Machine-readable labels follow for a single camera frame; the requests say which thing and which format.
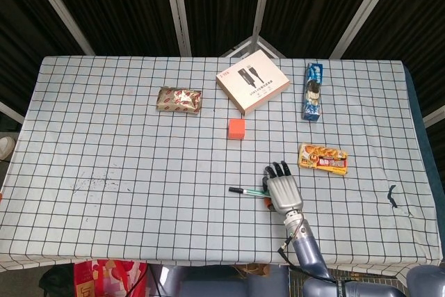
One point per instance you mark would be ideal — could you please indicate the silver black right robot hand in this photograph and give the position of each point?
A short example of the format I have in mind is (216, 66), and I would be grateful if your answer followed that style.
(285, 192)

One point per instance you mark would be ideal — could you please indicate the white green marker pen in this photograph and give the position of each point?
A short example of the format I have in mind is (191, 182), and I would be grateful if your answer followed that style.
(253, 192)

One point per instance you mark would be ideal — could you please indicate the black pen cap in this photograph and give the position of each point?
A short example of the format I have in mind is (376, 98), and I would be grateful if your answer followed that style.
(236, 190)

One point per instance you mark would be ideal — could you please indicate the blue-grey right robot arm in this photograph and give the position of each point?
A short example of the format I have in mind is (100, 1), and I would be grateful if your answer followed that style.
(307, 251)

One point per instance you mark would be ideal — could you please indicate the yellow curry box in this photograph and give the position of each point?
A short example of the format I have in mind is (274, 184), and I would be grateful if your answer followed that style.
(323, 159)

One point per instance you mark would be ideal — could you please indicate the orange cube block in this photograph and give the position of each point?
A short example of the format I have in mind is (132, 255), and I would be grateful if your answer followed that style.
(237, 129)

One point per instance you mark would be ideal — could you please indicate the black bag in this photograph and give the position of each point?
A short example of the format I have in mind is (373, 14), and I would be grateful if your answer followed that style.
(55, 281)

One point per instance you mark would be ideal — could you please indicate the blue cookie package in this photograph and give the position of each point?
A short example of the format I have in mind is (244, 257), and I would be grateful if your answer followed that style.
(313, 95)

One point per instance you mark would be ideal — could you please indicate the blue-grey robot torso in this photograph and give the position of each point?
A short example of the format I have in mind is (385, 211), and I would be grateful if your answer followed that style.
(215, 284)

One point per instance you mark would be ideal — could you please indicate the red shopping bag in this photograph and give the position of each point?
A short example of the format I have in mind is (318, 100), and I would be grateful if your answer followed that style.
(111, 278)

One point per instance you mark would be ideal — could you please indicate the checkered light blue tablecloth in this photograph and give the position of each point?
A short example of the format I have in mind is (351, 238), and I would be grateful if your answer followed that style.
(139, 172)

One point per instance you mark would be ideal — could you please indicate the gold red snack packet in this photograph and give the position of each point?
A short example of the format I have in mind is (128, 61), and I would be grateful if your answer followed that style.
(179, 100)

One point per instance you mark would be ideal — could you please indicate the white metal partition frame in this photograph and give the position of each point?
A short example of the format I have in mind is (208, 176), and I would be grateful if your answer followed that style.
(434, 118)
(259, 15)
(59, 8)
(10, 112)
(361, 15)
(179, 15)

